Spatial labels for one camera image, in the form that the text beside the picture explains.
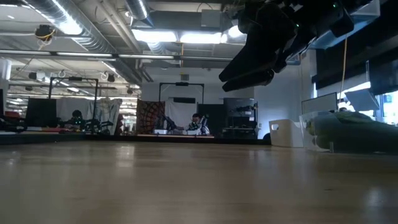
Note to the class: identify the clear plastic container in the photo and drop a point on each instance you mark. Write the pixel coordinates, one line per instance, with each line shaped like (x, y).
(303, 133)

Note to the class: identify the pale hanging cloth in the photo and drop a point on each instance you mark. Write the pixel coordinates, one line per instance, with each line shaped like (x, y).
(105, 112)

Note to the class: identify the black table frame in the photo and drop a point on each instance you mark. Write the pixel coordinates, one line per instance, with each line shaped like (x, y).
(124, 139)

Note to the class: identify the large silver ventilation duct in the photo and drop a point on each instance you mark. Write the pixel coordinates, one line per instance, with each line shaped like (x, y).
(93, 43)

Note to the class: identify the black monitor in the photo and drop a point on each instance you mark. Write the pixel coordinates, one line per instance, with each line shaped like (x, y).
(40, 110)

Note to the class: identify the black shelf rack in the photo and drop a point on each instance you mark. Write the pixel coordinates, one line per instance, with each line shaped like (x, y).
(239, 107)

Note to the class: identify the grey tilted monitor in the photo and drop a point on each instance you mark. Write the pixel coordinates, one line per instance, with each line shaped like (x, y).
(362, 99)

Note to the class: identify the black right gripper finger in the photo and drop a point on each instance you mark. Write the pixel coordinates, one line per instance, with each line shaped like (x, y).
(248, 83)
(255, 59)

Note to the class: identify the grey horizontal ceiling pipe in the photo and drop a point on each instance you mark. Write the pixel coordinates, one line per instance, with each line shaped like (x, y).
(186, 58)

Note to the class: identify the black screen panel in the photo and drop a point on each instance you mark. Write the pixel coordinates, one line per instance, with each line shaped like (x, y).
(214, 115)

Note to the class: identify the grey ceiling box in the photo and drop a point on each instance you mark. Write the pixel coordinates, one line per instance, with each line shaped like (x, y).
(211, 18)

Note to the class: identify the white plastic basket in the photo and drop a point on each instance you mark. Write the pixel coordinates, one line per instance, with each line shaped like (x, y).
(286, 133)

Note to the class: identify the grey partition panel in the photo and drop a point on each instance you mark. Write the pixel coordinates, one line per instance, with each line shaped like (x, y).
(320, 103)

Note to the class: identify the white backdrop cloth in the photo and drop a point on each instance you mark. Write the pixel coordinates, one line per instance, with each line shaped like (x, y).
(177, 112)

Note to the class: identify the ceiling light panel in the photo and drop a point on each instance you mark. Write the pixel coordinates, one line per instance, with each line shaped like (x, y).
(186, 37)

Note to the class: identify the person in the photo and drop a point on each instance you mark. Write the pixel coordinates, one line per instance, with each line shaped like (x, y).
(76, 119)
(196, 124)

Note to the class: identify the patterned wall tapestry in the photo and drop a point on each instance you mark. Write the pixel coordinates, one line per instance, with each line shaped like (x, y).
(150, 113)

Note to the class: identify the black rig frame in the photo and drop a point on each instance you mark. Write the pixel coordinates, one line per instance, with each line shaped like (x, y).
(182, 83)
(74, 78)

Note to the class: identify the narrow silver ventilation duct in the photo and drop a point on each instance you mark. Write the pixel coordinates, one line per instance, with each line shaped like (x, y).
(138, 9)

